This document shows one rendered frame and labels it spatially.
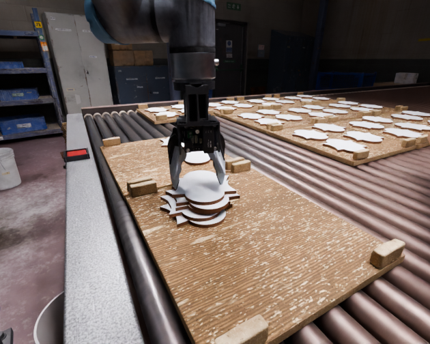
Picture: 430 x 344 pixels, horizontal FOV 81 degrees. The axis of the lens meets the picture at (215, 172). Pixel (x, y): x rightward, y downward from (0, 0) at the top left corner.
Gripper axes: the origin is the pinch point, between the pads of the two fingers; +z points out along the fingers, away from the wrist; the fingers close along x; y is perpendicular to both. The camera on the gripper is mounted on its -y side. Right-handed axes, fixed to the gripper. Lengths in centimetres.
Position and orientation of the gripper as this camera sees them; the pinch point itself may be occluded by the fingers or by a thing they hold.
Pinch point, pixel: (198, 181)
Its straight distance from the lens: 53.3
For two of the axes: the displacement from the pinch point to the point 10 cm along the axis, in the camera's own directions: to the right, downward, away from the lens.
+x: 9.9, -0.8, 1.4
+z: 0.2, 9.2, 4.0
